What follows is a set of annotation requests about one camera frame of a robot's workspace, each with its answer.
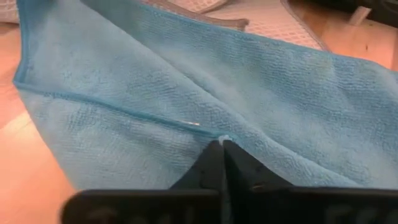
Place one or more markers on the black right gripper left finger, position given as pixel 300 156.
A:
pixel 205 174

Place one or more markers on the grey waffle-weave towel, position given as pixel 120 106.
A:
pixel 280 28

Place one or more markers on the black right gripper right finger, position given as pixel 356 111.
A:
pixel 248 177

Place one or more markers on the blue microfiber towel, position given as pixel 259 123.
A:
pixel 186 77

